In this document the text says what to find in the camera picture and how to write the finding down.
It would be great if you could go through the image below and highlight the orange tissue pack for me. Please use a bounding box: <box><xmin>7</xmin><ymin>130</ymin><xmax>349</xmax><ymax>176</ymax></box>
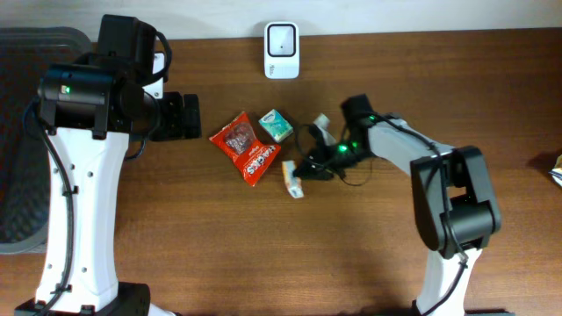
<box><xmin>282</xmin><ymin>161</ymin><xmax>304</xmax><ymax>199</ymax></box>

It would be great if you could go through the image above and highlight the red candy bag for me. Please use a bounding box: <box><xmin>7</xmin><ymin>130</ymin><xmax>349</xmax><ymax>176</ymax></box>
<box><xmin>209</xmin><ymin>111</ymin><xmax>281</xmax><ymax>186</ymax></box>

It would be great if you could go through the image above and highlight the teal tissue pack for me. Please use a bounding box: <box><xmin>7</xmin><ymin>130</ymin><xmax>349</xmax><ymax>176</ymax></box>
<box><xmin>259</xmin><ymin>109</ymin><xmax>293</xmax><ymax>143</ymax></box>

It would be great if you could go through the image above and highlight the yellow snack bag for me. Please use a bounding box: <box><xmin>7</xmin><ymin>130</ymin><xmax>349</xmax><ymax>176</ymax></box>
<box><xmin>549</xmin><ymin>155</ymin><xmax>562</xmax><ymax>186</ymax></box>

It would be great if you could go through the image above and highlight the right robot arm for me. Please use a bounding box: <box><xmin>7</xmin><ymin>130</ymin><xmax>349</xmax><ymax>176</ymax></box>
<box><xmin>292</xmin><ymin>94</ymin><xmax>501</xmax><ymax>315</ymax></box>

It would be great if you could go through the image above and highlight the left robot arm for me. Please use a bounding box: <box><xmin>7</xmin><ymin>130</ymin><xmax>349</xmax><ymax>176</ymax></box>
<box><xmin>15</xmin><ymin>14</ymin><xmax>202</xmax><ymax>316</ymax></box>

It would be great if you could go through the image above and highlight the grey plastic mesh basket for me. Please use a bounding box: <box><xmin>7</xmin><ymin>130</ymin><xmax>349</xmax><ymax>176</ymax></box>
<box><xmin>1</xmin><ymin>27</ymin><xmax>91</xmax><ymax>255</ymax></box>

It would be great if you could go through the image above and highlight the left black cable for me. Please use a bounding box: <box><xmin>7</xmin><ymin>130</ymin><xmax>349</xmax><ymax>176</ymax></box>
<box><xmin>22</xmin><ymin>96</ymin><xmax>76</xmax><ymax>308</ymax></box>

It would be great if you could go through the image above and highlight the black cable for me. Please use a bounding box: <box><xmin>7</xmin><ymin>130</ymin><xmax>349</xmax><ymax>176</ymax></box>
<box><xmin>292</xmin><ymin>112</ymin><xmax>470</xmax><ymax>316</ymax></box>
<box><xmin>22</xmin><ymin>96</ymin><xmax>76</xmax><ymax>308</ymax></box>

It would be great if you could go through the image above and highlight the right black cable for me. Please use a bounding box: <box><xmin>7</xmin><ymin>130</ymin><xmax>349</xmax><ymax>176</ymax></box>
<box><xmin>292</xmin><ymin>112</ymin><xmax>470</xmax><ymax>316</ymax></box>

